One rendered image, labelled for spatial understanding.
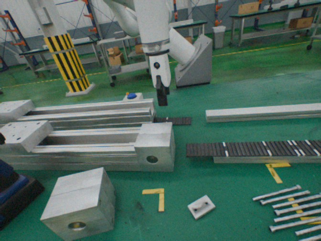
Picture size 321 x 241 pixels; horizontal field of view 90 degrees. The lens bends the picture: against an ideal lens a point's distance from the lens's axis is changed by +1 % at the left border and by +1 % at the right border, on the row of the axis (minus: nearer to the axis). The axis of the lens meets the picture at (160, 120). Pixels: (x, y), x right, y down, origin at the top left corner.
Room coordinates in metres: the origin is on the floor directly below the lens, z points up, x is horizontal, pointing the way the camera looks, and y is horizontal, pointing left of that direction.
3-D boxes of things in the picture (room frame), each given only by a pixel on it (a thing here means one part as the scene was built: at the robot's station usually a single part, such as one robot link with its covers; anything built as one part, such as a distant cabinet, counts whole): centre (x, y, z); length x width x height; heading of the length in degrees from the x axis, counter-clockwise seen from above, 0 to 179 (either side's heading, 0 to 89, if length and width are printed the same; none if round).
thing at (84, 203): (0.22, 0.19, 0.83); 0.11 x 0.10 x 0.10; 4
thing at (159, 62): (0.52, -0.03, 1.00); 0.10 x 0.07 x 0.11; 167
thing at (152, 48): (0.52, -0.03, 1.06); 0.09 x 0.08 x 0.03; 167
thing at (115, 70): (3.63, 0.51, 0.50); 1.03 x 0.55 x 1.01; 94
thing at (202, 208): (0.18, -0.05, 0.78); 0.05 x 0.03 x 0.01; 109
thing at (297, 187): (0.18, -0.22, 0.78); 0.11 x 0.01 x 0.01; 94
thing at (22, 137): (0.44, 0.46, 0.87); 0.16 x 0.11 x 0.07; 77
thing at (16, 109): (0.69, 0.66, 0.87); 0.16 x 0.11 x 0.07; 77
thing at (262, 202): (0.16, -0.23, 0.78); 0.11 x 0.01 x 0.01; 93
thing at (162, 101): (0.47, -0.02, 0.91); 0.03 x 0.03 x 0.07; 77
